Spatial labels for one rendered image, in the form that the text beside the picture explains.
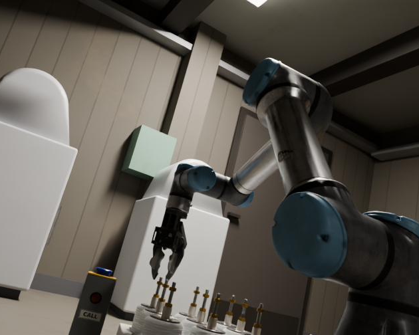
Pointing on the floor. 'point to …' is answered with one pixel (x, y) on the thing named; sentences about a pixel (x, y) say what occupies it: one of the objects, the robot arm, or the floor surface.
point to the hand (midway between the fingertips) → (161, 276)
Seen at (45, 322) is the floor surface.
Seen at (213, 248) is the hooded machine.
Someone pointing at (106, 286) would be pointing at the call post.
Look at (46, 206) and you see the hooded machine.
